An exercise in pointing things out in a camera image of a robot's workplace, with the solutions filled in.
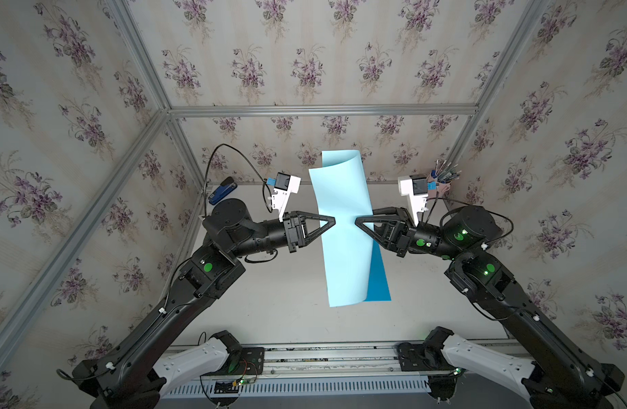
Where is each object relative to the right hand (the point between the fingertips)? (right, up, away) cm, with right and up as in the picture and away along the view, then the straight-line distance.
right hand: (364, 221), depth 48 cm
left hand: (-6, -1, 0) cm, 6 cm away
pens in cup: (+48, +18, +63) cm, 81 cm away
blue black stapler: (-51, +11, +66) cm, 84 cm away
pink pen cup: (+46, +10, +59) cm, 75 cm away
